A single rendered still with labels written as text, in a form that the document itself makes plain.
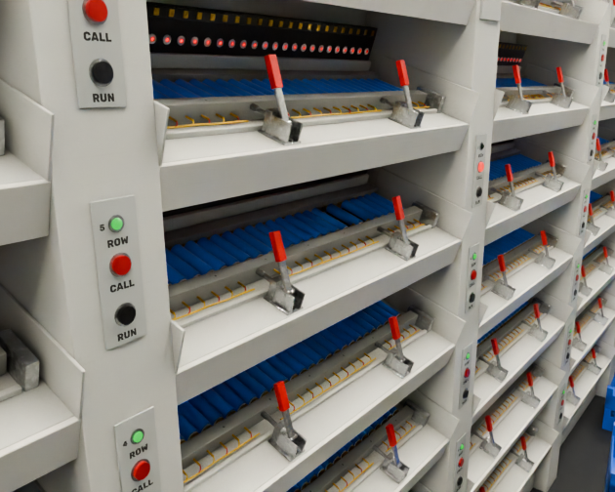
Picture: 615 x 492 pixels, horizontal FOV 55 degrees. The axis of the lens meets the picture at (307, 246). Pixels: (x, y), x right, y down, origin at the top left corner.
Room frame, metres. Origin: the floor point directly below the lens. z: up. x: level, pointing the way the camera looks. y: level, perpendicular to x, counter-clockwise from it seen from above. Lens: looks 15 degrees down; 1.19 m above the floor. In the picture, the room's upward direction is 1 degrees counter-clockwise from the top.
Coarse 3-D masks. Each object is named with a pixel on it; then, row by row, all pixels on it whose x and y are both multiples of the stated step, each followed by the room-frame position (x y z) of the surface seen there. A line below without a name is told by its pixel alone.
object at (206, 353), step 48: (288, 192) 0.88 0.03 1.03; (384, 192) 1.06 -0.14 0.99; (384, 240) 0.89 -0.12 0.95; (432, 240) 0.93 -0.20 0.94; (240, 288) 0.66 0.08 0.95; (336, 288) 0.71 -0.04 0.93; (384, 288) 0.79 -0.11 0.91; (192, 336) 0.55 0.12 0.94; (240, 336) 0.57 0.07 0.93; (288, 336) 0.63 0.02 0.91; (192, 384) 0.52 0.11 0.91
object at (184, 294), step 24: (384, 216) 0.92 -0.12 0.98; (408, 216) 0.95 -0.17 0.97; (312, 240) 0.77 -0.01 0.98; (336, 240) 0.79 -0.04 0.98; (360, 240) 0.84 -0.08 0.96; (240, 264) 0.67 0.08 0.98; (264, 264) 0.68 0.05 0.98; (288, 264) 0.72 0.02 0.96; (168, 288) 0.59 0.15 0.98; (192, 288) 0.60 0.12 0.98; (216, 288) 0.63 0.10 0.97; (192, 312) 0.58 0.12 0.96
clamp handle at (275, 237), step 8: (272, 232) 0.65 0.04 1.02; (272, 240) 0.65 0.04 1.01; (280, 240) 0.65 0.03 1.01; (272, 248) 0.65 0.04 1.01; (280, 248) 0.65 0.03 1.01; (280, 256) 0.65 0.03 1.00; (280, 264) 0.65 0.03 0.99; (280, 272) 0.64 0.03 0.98; (288, 280) 0.65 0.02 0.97; (288, 288) 0.64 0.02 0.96
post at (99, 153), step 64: (0, 0) 0.45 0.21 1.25; (64, 0) 0.44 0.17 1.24; (128, 0) 0.48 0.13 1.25; (0, 64) 0.46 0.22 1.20; (64, 64) 0.44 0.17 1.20; (128, 64) 0.48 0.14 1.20; (64, 128) 0.43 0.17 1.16; (128, 128) 0.47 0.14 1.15; (64, 192) 0.43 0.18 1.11; (128, 192) 0.47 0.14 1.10; (0, 256) 0.49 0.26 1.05; (64, 256) 0.42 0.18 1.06; (64, 320) 0.43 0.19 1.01; (128, 384) 0.46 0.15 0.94
